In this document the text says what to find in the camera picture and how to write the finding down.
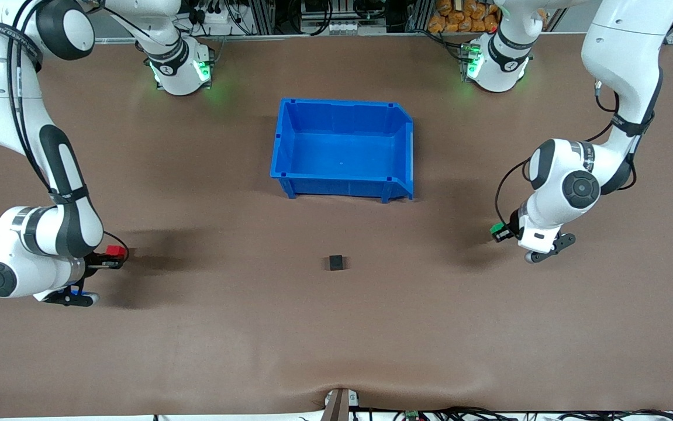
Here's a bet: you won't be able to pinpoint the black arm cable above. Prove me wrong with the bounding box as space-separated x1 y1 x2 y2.
6 0 130 265
493 79 664 232

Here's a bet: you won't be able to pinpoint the black cable bundle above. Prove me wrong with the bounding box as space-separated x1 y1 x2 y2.
354 406 673 421

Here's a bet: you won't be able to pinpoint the blue plastic storage bin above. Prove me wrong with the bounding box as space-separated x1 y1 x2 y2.
270 98 415 203

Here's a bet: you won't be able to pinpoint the white power strip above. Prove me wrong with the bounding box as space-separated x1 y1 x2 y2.
192 6 244 37

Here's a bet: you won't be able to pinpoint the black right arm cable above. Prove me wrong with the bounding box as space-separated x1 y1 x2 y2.
6 0 130 265

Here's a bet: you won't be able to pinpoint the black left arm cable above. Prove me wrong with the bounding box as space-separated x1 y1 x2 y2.
493 79 664 232

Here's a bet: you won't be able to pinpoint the orange snack bags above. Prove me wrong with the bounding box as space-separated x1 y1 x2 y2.
427 0 502 34

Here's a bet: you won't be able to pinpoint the brown metal table bracket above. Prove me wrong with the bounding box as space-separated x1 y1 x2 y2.
323 388 360 421

